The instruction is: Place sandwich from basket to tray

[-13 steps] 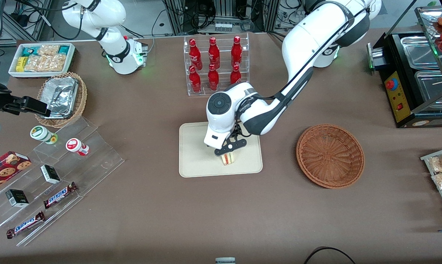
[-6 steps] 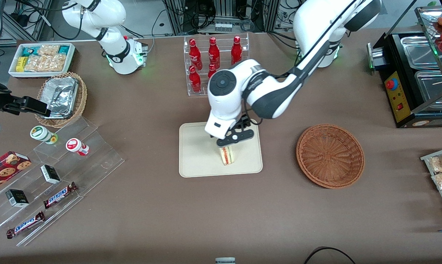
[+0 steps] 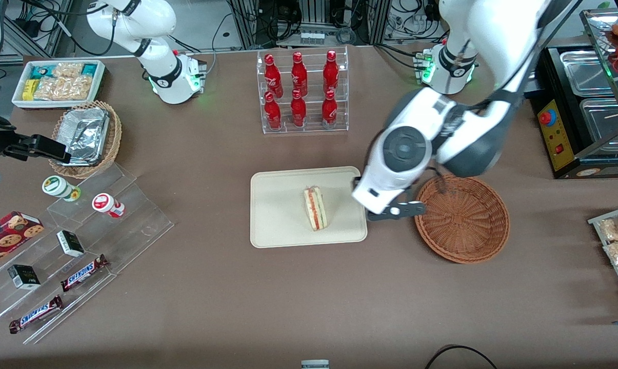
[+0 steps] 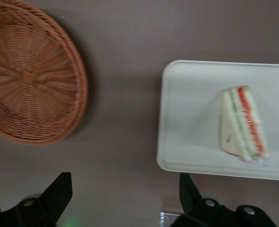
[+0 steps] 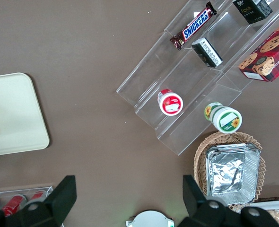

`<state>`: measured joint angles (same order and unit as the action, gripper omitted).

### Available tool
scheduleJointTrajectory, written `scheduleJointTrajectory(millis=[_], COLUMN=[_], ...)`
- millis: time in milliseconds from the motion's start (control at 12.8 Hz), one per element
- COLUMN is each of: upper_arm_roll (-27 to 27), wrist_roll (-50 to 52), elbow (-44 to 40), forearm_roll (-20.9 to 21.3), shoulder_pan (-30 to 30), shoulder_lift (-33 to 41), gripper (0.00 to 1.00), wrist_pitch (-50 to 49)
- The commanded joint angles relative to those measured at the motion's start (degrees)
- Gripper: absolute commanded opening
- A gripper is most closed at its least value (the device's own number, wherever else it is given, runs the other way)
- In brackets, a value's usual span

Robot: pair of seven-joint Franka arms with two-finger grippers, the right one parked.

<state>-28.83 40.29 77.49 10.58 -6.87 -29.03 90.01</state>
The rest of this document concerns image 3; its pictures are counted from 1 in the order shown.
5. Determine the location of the triangular sandwich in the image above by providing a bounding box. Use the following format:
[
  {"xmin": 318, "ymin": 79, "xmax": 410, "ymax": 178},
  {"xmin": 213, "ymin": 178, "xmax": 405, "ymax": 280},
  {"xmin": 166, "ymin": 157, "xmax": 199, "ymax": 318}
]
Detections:
[{"xmin": 303, "ymin": 186, "xmax": 328, "ymax": 232}]

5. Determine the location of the aluminium foil tray stack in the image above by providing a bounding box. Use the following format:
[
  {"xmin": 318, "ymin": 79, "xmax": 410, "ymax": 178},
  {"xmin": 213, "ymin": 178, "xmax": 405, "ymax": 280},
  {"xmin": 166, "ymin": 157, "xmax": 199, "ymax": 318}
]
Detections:
[{"xmin": 57, "ymin": 108, "xmax": 109, "ymax": 166}]

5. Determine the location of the brown wicker basket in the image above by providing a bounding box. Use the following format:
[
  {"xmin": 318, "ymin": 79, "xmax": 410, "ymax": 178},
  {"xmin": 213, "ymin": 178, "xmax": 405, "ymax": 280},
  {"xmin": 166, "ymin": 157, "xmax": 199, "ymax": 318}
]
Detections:
[{"xmin": 414, "ymin": 175, "xmax": 510, "ymax": 264}]

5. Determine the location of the light wicker basket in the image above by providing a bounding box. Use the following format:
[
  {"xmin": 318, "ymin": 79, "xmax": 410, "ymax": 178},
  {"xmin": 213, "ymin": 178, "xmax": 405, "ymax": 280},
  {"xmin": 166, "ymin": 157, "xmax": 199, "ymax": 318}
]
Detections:
[{"xmin": 49, "ymin": 100, "xmax": 122, "ymax": 179}]

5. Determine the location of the cream plastic tray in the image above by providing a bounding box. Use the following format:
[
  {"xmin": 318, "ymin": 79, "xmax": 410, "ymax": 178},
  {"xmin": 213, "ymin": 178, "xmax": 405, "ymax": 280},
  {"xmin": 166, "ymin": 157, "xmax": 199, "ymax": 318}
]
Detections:
[{"xmin": 250, "ymin": 166, "xmax": 368, "ymax": 249}]

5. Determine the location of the green lid sunflower cup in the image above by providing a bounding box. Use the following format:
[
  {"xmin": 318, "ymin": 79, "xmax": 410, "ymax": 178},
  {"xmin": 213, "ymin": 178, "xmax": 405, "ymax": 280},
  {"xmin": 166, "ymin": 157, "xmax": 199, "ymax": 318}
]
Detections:
[{"xmin": 42, "ymin": 175, "xmax": 82, "ymax": 202}]

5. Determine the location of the large clear snack bag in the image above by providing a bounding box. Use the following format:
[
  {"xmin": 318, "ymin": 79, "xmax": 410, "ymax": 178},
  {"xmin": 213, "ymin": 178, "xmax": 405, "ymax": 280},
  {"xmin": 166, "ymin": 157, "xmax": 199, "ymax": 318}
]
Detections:
[{"xmin": 34, "ymin": 76, "xmax": 94, "ymax": 101}]

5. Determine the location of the clear acrylic bottle rack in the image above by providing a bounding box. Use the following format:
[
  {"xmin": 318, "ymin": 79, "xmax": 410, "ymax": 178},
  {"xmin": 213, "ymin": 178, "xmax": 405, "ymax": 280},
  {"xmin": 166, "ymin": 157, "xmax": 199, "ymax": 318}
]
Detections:
[{"xmin": 256, "ymin": 46, "xmax": 349, "ymax": 135}]

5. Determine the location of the red cola bottle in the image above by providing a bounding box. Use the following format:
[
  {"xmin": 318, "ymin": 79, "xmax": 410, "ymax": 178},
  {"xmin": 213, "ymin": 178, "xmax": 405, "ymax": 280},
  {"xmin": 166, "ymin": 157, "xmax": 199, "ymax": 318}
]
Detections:
[
  {"xmin": 264, "ymin": 54, "xmax": 284, "ymax": 98},
  {"xmin": 323, "ymin": 50, "xmax": 340, "ymax": 94},
  {"xmin": 322, "ymin": 90, "xmax": 338, "ymax": 129},
  {"xmin": 264, "ymin": 92, "xmax": 282, "ymax": 131},
  {"xmin": 291, "ymin": 52, "xmax": 308, "ymax": 97},
  {"xmin": 290, "ymin": 89, "xmax": 307, "ymax": 128}
]

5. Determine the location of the red lid yogurt cup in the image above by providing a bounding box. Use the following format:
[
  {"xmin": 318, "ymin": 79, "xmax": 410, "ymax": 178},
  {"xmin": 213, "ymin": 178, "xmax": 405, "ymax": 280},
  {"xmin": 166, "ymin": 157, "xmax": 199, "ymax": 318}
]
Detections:
[{"xmin": 92, "ymin": 193, "xmax": 125, "ymax": 218}]

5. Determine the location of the white snack bin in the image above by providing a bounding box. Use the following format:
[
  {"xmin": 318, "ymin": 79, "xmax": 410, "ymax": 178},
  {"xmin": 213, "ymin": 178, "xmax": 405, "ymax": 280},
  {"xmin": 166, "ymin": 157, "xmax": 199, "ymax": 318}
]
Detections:
[{"xmin": 11, "ymin": 59, "xmax": 107, "ymax": 111}]

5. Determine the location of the red tartan cookie box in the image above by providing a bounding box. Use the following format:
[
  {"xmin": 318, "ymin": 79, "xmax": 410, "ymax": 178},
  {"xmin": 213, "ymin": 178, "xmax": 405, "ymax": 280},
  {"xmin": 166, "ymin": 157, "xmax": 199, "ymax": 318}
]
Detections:
[{"xmin": 0, "ymin": 211, "xmax": 45, "ymax": 272}]

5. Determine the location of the small black box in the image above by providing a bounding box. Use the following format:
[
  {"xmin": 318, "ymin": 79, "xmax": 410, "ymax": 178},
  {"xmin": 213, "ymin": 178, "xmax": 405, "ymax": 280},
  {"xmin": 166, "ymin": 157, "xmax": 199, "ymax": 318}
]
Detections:
[
  {"xmin": 56, "ymin": 230, "xmax": 85, "ymax": 258},
  {"xmin": 7, "ymin": 264, "xmax": 41, "ymax": 291}
]

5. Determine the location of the clear acrylic stepped shelf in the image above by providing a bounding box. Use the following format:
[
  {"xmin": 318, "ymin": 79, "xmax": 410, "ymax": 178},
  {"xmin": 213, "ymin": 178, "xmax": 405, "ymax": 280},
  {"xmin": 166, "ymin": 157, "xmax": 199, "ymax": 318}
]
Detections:
[{"xmin": 0, "ymin": 163, "xmax": 175, "ymax": 345}]

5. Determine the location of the Snickers chocolate bar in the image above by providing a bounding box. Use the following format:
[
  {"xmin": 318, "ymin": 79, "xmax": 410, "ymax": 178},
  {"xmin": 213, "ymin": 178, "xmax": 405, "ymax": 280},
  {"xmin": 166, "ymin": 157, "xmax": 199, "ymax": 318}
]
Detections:
[
  {"xmin": 61, "ymin": 254, "xmax": 109, "ymax": 293},
  {"xmin": 9, "ymin": 295, "xmax": 64, "ymax": 334}
]

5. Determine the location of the black food warmer appliance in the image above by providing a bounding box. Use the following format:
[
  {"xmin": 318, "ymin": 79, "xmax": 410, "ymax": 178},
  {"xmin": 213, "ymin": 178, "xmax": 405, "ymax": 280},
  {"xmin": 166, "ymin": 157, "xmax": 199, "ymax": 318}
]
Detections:
[{"xmin": 529, "ymin": 8, "xmax": 618, "ymax": 180}]

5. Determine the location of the steel warmer pan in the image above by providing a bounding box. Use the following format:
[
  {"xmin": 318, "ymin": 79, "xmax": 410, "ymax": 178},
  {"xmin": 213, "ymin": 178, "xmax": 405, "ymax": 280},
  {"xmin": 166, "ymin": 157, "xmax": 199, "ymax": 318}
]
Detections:
[
  {"xmin": 560, "ymin": 50, "xmax": 617, "ymax": 97},
  {"xmin": 580, "ymin": 97, "xmax": 618, "ymax": 149}
]

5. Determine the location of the black cable loop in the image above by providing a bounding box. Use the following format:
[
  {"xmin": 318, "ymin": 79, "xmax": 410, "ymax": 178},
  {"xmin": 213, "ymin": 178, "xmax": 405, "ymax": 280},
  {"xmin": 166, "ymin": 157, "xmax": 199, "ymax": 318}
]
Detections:
[{"xmin": 424, "ymin": 344, "xmax": 499, "ymax": 369}]

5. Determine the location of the grey wire snack tray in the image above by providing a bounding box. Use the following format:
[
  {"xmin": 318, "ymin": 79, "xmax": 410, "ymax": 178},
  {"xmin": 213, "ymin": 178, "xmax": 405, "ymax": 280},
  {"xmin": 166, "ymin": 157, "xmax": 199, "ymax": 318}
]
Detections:
[{"xmin": 588, "ymin": 204, "xmax": 618, "ymax": 313}]

